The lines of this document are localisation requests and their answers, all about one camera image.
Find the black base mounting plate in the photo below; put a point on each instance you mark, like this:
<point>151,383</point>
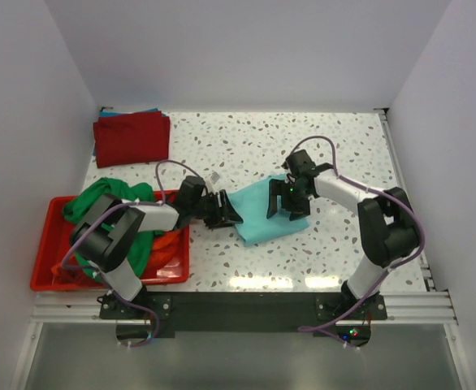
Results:
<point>268,312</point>

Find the orange t shirt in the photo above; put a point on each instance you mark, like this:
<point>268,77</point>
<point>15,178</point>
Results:
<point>168,264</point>

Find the folded blue t shirt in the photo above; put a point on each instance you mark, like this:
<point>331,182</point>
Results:
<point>118,114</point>

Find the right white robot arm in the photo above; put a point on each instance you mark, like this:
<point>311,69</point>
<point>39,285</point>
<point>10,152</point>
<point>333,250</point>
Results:
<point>388,229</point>

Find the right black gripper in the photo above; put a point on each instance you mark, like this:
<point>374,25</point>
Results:
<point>288,199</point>

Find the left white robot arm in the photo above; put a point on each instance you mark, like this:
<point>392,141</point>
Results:
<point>106,233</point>

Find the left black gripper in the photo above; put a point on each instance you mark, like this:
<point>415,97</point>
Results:
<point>215,209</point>

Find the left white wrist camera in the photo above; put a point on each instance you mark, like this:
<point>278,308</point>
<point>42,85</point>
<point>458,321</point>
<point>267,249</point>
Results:
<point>212,181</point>

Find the folded dark red t shirt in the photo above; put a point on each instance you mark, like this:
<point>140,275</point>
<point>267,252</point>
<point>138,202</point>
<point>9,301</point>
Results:
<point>131,140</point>

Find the red plastic bin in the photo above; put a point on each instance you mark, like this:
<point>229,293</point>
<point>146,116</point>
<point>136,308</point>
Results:
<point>53,246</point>

